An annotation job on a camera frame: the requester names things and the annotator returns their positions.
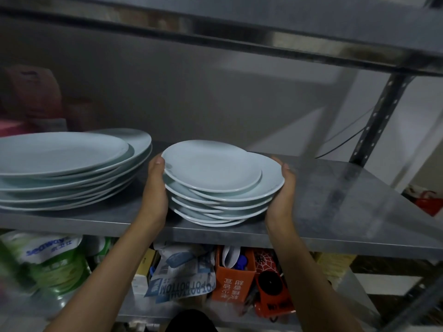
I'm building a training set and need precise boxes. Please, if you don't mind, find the grey metal shelf rack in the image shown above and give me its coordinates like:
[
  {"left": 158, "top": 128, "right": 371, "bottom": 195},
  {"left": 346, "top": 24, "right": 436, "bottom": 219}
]
[{"left": 0, "top": 0, "right": 443, "bottom": 332}]

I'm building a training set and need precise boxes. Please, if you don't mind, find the person's left forearm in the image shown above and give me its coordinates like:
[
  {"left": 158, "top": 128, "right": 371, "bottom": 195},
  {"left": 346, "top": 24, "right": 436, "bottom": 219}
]
[{"left": 43, "top": 217, "right": 163, "bottom": 332}]

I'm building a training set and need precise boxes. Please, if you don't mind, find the thin black cable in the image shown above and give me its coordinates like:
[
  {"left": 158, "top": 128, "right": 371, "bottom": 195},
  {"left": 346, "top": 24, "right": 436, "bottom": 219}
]
[{"left": 315, "top": 126, "right": 367, "bottom": 160}]

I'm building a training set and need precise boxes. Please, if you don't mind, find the stack of large white plates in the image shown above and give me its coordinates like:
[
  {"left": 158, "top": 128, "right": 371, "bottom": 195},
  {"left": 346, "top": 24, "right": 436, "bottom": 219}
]
[{"left": 0, "top": 128, "right": 153, "bottom": 212}]

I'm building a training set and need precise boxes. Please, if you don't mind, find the grey blue printed bag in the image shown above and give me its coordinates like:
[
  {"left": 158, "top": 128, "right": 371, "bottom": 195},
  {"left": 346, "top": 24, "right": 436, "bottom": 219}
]
[{"left": 144, "top": 243, "right": 217, "bottom": 303}]

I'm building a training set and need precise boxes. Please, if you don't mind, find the orange paper bag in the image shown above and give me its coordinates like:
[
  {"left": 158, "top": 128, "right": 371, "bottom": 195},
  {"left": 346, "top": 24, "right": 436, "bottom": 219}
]
[{"left": 211, "top": 246, "right": 257, "bottom": 305}]

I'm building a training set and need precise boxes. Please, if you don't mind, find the pink tube white cap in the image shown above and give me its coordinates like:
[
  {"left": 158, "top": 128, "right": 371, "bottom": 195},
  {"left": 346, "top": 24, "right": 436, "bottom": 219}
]
[{"left": 6, "top": 65, "right": 68, "bottom": 134}]

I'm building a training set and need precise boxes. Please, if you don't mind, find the yellow packet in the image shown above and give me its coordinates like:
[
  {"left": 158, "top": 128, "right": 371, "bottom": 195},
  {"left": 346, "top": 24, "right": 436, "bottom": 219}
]
[{"left": 313, "top": 252, "right": 357, "bottom": 279}]

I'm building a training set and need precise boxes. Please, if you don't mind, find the orange black web print gadget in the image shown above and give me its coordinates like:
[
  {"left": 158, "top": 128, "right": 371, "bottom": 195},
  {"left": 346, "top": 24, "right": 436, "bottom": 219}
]
[{"left": 254, "top": 250, "right": 295, "bottom": 319}]

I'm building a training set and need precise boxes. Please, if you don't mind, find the person's left hand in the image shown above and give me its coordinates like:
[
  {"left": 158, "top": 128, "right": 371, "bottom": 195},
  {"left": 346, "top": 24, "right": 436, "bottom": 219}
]
[{"left": 137, "top": 154, "right": 170, "bottom": 237}]

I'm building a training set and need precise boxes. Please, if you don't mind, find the person's right forearm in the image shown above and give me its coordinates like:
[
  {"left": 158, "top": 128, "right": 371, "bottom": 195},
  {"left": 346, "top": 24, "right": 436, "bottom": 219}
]
[{"left": 266, "top": 221, "right": 364, "bottom": 332}]

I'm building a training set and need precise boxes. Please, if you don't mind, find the green white refill pouch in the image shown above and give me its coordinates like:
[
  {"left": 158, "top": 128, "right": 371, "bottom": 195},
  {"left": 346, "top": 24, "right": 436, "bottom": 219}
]
[{"left": 0, "top": 231, "right": 91, "bottom": 298}]

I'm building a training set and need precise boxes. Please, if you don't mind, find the pink cup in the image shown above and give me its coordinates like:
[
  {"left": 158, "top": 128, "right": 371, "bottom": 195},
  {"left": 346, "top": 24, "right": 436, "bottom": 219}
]
[{"left": 66, "top": 100, "right": 97, "bottom": 132}]

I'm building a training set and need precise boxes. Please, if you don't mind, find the person's right hand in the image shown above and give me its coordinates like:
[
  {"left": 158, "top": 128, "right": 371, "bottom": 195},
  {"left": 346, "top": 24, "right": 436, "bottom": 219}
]
[{"left": 264, "top": 157, "right": 298, "bottom": 237}]

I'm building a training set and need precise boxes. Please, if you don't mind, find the red crate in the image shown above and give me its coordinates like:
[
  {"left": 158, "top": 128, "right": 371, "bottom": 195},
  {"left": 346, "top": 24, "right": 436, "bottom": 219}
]
[{"left": 415, "top": 191, "right": 443, "bottom": 217}]

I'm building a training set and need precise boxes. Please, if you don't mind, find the yellow white small box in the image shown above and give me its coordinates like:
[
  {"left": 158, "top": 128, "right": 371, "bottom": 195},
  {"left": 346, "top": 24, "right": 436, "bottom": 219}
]
[{"left": 131, "top": 249, "right": 158, "bottom": 296}]

